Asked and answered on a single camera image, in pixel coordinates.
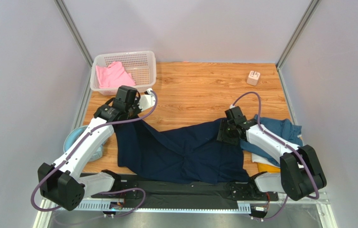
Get navy blue t shirt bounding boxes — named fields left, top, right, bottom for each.
left=114, top=118, right=250, bottom=184

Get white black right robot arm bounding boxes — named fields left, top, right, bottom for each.
left=217, top=105, right=327, bottom=201

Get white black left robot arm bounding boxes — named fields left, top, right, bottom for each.
left=30, top=86, right=158, bottom=212

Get white t shirt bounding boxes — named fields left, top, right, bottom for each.
left=251, top=153, right=279, bottom=167

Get pink t shirt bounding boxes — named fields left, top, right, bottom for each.
left=95, top=61, right=136, bottom=89

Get white perforated plastic basket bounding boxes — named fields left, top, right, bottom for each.
left=90, top=51, right=157, bottom=95

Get yellow t shirt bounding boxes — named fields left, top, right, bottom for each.
left=257, top=163, right=281, bottom=173

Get teal blue t shirt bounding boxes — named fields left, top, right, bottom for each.
left=240, top=117, right=303, bottom=168

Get small pink white box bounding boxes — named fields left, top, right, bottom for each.
left=246, top=71, right=261, bottom=86

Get light blue headphones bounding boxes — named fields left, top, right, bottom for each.
left=63, top=125, right=106, bottom=162

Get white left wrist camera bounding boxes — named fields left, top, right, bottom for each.
left=139, top=88, right=158, bottom=119

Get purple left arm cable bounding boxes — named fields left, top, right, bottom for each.
left=30, top=90, right=160, bottom=218

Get left corner aluminium post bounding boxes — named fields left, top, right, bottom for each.
left=54, top=0, right=94, bottom=67

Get corner aluminium post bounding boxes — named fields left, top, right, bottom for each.
left=54, top=0, right=94, bottom=67
left=276, top=0, right=320, bottom=68

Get aluminium front rail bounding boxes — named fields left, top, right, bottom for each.
left=34, top=175, right=336, bottom=228

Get right corner aluminium post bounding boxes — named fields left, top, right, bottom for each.
left=276, top=0, right=320, bottom=68

